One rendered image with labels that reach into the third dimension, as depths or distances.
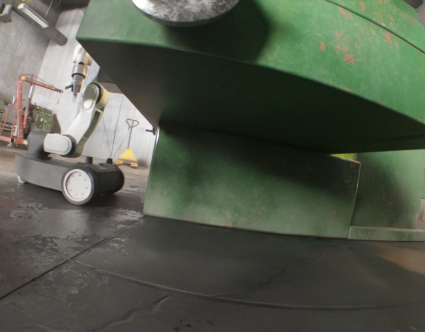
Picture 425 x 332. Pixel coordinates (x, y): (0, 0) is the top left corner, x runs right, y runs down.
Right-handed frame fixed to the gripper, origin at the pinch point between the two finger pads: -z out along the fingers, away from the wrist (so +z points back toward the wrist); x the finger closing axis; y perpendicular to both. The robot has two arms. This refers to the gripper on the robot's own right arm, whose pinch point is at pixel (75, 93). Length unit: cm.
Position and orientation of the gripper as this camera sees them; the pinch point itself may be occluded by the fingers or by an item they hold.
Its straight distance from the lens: 149.6
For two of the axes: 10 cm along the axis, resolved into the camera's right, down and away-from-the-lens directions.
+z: -0.1, -9.9, 1.7
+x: 5.5, -1.5, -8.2
